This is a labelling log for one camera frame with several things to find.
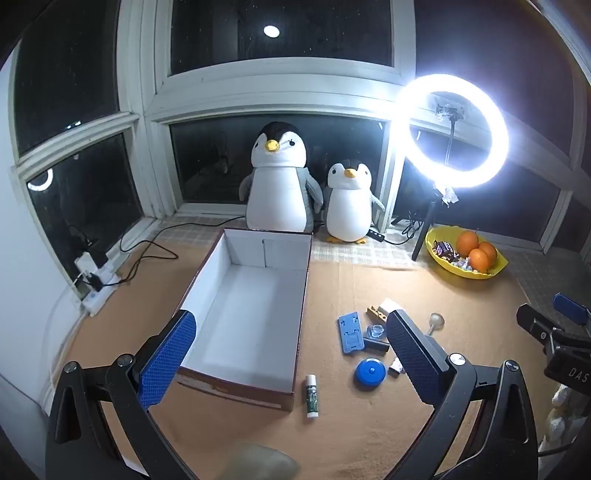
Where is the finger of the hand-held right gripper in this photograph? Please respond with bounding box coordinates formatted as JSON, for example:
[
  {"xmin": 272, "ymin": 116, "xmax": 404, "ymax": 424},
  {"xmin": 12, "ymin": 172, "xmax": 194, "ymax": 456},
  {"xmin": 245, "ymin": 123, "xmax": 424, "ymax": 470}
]
[
  {"xmin": 516, "ymin": 302, "xmax": 568, "ymax": 343},
  {"xmin": 553, "ymin": 293, "xmax": 591, "ymax": 325}
]

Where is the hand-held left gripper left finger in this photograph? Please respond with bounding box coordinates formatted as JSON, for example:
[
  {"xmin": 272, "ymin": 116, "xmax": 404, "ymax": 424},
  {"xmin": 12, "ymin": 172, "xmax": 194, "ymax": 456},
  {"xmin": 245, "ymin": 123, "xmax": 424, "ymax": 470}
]
[{"xmin": 45, "ymin": 310, "xmax": 199, "ymax": 480}]

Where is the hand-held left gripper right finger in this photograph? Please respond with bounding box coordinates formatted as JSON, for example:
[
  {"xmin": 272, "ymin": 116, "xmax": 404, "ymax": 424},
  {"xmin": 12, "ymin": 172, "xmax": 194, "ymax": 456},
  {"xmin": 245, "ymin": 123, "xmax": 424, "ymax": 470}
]
[{"xmin": 385, "ymin": 309, "xmax": 539, "ymax": 480}]

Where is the blue round lid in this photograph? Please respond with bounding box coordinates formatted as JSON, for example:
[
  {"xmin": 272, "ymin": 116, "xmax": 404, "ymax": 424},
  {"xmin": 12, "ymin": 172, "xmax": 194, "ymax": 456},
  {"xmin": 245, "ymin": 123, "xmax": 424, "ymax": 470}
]
[{"xmin": 355, "ymin": 357, "xmax": 386, "ymax": 392}]

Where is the white-lined cardboard box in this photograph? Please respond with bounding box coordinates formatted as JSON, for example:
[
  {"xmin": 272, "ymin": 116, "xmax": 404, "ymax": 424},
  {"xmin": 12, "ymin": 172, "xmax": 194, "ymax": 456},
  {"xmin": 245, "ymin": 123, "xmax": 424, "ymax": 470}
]
[{"xmin": 174, "ymin": 227, "xmax": 314, "ymax": 411}]

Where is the green white lip balm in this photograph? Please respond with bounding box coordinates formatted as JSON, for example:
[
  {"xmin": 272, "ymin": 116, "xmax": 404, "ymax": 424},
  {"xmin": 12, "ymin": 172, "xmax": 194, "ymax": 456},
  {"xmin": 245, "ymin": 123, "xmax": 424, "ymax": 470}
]
[{"xmin": 303, "ymin": 374, "xmax": 320, "ymax": 419}]

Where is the person's right hand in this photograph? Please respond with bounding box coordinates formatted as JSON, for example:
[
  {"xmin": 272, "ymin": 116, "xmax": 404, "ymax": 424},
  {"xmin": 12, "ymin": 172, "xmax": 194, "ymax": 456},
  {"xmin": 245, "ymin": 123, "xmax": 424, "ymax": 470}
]
[{"xmin": 538, "ymin": 383, "xmax": 585, "ymax": 462}]

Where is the blue phone stand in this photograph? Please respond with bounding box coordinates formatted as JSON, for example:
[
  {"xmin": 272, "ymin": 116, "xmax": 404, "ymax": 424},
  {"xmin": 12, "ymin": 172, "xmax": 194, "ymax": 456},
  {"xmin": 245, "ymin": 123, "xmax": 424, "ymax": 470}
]
[{"xmin": 337, "ymin": 311, "xmax": 365, "ymax": 354}]

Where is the white power strip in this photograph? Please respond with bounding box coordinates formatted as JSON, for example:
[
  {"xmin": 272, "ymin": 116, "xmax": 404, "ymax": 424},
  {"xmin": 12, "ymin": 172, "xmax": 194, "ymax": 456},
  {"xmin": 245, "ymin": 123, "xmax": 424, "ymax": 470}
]
[{"xmin": 74, "ymin": 258, "xmax": 123, "ymax": 317}]

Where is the yellow fruit bowl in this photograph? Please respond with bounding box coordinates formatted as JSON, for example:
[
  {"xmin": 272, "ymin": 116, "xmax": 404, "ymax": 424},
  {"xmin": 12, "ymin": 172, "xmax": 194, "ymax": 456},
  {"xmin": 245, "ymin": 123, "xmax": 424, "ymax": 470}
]
[{"xmin": 425, "ymin": 225, "xmax": 509, "ymax": 280}]

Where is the brown table mat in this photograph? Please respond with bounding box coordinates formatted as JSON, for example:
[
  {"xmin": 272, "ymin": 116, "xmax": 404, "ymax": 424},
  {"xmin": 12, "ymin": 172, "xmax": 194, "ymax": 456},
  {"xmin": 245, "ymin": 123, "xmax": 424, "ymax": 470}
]
[{"xmin": 60, "ymin": 240, "xmax": 573, "ymax": 480}]

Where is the checkered cloth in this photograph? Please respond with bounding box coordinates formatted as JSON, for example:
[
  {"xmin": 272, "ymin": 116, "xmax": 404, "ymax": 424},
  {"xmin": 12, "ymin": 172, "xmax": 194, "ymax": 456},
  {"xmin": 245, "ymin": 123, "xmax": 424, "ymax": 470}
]
[{"xmin": 139, "ymin": 215, "xmax": 591, "ymax": 305}]

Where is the black tripod stand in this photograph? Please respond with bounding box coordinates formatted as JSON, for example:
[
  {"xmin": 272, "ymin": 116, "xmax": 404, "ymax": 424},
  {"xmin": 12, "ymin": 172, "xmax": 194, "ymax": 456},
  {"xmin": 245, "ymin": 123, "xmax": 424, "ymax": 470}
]
[{"xmin": 412, "ymin": 185, "xmax": 458, "ymax": 261}]

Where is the blurry beige object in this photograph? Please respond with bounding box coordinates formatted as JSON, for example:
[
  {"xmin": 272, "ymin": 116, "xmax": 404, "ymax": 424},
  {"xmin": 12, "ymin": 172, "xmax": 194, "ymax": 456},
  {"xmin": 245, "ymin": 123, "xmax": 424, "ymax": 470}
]
[{"xmin": 217, "ymin": 443, "xmax": 301, "ymax": 480}]

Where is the small penguin plush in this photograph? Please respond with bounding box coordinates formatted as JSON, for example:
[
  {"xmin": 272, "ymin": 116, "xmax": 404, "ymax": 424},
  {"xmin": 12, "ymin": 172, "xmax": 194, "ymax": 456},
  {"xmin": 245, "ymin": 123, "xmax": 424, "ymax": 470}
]
[{"xmin": 322, "ymin": 160, "xmax": 386, "ymax": 244}]

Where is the large penguin plush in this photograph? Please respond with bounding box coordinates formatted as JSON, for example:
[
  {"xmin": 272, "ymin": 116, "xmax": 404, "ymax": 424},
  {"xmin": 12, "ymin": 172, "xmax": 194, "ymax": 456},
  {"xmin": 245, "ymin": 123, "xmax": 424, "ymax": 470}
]
[{"xmin": 239, "ymin": 121, "xmax": 324, "ymax": 233}]

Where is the black power cable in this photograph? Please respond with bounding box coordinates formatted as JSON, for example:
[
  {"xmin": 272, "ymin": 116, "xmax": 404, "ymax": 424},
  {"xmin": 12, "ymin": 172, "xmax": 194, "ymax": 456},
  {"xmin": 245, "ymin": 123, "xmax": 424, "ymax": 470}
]
[{"xmin": 113, "ymin": 215, "xmax": 247, "ymax": 283}]

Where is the white wall charger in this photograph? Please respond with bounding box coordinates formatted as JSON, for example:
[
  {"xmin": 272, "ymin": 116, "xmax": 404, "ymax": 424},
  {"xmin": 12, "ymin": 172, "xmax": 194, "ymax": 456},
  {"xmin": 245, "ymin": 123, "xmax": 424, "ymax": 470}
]
[{"xmin": 75, "ymin": 251, "xmax": 109, "ymax": 278}]

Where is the white ring light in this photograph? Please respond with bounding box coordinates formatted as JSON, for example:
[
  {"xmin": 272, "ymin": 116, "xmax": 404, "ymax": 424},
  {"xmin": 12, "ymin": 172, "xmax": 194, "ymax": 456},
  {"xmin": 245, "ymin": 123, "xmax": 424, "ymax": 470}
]
[{"xmin": 396, "ymin": 74, "xmax": 509, "ymax": 190}]

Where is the white window frame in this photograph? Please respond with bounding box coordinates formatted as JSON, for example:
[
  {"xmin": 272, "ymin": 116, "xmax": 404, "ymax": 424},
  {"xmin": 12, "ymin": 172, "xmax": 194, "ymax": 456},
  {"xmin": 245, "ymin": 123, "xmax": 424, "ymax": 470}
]
[{"xmin": 0, "ymin": 0, "xmax": 591, "ymax": 259}]

